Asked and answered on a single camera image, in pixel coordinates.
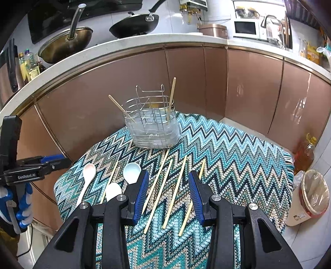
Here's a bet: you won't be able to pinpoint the wire utensil holder with tray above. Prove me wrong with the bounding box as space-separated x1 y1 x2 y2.
121 84 181 149

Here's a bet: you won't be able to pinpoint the pale blue ceramic spoon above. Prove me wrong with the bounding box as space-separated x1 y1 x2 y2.
123 162 142 185

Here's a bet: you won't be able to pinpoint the white ceramic spoon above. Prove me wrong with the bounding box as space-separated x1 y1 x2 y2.
105 182 122 203

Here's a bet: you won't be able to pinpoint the large cooking oil bottle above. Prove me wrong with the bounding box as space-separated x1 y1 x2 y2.
293 133 317 176

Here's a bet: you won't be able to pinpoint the person's left forearm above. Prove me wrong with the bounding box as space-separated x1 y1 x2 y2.
0 220 21 259

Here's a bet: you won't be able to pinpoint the beige trash bin with liner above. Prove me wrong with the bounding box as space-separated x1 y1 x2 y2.
286 169 329 227

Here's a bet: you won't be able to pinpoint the crumpled white plastic bag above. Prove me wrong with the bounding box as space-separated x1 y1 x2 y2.
292 171 306 192

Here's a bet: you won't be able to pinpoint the white gas water heater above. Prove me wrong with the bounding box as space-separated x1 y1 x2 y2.
180 0 209 12

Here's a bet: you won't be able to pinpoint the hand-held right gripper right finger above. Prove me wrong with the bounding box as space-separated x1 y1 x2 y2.
188 170 303 269

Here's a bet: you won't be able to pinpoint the yellow oil bottle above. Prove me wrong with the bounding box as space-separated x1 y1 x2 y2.
18 53 29 83

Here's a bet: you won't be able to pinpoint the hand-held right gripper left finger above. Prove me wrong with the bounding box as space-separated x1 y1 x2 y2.
32 169 150 269

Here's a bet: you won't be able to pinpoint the bamboo chopstick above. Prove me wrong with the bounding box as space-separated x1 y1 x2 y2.
165 77 177 121
178 159 206 237
144 159 173 235
162 155 187 230
100 160 119 205
141 149 170 216
108 95 135 122

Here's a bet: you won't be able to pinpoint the green cap plastic bottle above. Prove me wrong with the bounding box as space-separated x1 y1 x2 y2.
26 50 39 78

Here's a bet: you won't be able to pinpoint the black knife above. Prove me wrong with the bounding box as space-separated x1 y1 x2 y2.
6 40 16 92
11 39 20 91

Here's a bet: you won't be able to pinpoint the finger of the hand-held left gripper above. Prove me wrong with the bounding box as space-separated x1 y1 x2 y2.
31 158 72 179
19 154 65 166

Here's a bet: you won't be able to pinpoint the glass pot with lid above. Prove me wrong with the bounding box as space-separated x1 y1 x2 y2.
235 6 260 20

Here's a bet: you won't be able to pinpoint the rose gold rice cooker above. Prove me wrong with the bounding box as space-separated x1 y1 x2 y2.
197 23 228 39

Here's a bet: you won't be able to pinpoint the black wok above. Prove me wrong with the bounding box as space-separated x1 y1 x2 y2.
109 0 167 39

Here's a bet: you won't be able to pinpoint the steel kitchen faucet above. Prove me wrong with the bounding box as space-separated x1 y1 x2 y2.
261 15 285 48

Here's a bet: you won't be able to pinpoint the white kitchen countertop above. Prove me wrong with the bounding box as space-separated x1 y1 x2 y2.
0 31 331 125

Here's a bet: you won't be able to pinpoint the person's left hand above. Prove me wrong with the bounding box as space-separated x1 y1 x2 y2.
0 182 34 233

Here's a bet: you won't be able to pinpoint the white microwave oven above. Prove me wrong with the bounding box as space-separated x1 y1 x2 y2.
233 20 260 39

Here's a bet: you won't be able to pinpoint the bronze wok with steel handle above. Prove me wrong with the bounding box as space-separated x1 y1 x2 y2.
38 4 94 64

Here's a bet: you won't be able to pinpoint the yellow packet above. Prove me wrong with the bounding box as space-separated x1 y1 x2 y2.
308 47 321 65

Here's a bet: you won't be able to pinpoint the brown kitchen cabinet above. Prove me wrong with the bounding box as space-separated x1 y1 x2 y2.
0 43 331 233

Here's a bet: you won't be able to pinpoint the water heater pipes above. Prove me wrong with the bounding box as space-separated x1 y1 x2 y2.
182 10 203 25

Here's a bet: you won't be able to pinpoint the zigzag patterned cloth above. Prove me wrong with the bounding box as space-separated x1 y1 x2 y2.
53 111 295 269

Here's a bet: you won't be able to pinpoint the wooden cutting board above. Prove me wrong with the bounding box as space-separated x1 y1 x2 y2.
284 10 293 48

